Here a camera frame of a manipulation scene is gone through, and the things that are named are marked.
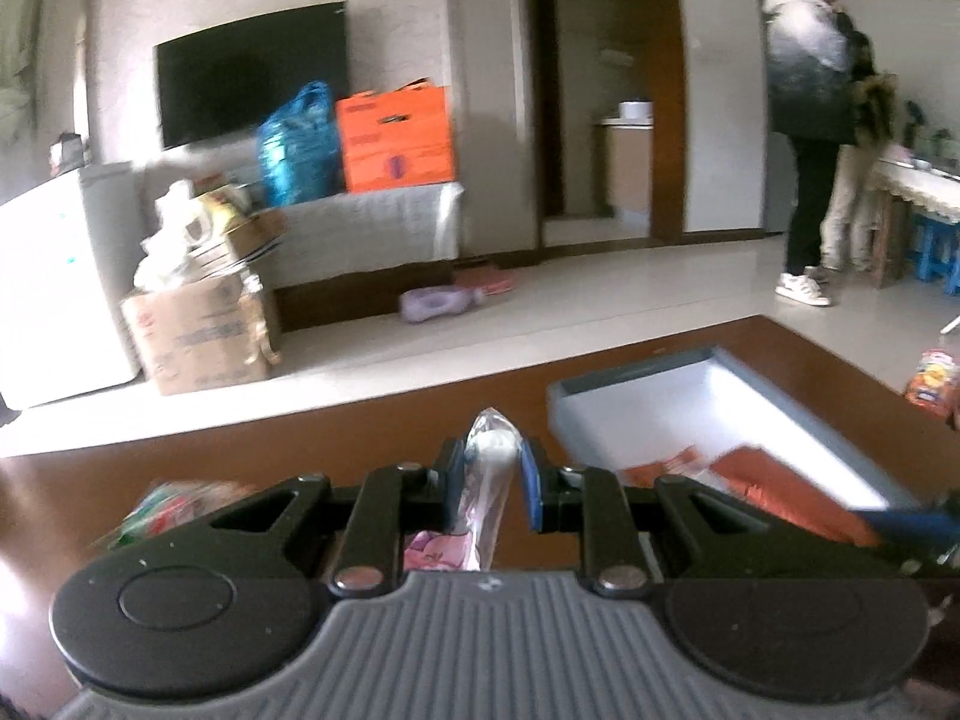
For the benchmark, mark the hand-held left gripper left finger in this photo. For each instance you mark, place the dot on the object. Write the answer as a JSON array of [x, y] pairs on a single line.
[[454, 487]]

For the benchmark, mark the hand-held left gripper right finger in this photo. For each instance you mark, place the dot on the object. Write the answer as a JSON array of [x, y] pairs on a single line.
[[531, 487]]

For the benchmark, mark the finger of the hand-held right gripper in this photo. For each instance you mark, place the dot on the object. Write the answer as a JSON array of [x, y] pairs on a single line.
[[915, 521]]

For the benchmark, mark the clear silver packet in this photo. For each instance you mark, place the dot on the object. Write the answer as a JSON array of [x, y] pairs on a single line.
[[491, 465]]

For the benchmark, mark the dark red snack packet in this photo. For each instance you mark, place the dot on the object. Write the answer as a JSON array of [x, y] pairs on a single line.
[[667, 469]]

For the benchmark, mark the orange-red snack packet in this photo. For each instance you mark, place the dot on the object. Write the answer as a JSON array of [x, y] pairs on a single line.
[[780, 491]]

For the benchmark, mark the grey box white inside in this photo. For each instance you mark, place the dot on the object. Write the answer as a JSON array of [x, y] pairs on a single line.
[[750, 405]]

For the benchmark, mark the green snack bag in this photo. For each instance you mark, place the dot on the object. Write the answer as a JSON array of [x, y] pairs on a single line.
[[169, 510]]

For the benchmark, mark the pink printed packet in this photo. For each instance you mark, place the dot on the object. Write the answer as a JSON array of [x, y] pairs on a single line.
[[431, 551]]

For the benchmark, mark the orange snack bag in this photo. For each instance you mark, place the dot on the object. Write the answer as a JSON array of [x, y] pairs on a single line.
[[934, 382]]

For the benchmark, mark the purple bottle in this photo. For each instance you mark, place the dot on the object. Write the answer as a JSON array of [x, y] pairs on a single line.
[[435, 305]]

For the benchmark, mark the red floor item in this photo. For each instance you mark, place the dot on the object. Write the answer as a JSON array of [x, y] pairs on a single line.
[[487, 283]]

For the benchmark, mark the white cloth covered cabinet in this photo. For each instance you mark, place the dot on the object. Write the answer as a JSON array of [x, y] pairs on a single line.
[[375, 232]]

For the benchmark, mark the blue stool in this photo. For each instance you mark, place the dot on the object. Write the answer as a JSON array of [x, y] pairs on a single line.
[[934, 247]]

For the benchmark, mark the large cardboard box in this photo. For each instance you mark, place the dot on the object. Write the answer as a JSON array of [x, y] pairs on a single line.
[[199, 337]]

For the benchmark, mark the small cardboard box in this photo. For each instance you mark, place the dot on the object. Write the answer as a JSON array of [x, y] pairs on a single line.
[[259, 236]]

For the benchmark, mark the lace covered side table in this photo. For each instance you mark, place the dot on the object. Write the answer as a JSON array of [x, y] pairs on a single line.
[[919, 187]]

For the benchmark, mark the wooden kitchen cabinet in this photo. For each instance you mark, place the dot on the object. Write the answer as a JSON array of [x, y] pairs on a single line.
[[626, 165]]

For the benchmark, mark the orange carton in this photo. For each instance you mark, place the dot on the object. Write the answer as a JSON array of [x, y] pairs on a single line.
[[397, 139]]

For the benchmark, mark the yellow tape roll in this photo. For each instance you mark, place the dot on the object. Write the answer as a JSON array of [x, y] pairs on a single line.
[[221, 208]]

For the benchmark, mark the blue plastic bag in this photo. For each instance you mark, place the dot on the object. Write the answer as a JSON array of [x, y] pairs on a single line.
[[300, 150]]

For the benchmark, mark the white plastic bag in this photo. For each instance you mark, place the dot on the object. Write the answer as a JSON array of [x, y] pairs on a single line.
[[169, 232]]

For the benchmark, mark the white pot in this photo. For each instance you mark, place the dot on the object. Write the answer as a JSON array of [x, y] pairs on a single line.
[[636, 109]]

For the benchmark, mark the white chest freezer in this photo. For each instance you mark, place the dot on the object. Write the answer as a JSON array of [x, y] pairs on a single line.
[[60, 285]]

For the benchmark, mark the dark jar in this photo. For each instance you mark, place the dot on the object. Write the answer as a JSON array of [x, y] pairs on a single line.
[[67, 154]]

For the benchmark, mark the white tied curtain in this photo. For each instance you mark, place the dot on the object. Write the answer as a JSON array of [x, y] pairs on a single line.
[[15, 37]]

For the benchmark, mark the black wall television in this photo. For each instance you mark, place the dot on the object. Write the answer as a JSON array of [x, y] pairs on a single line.
[[247, 75]]

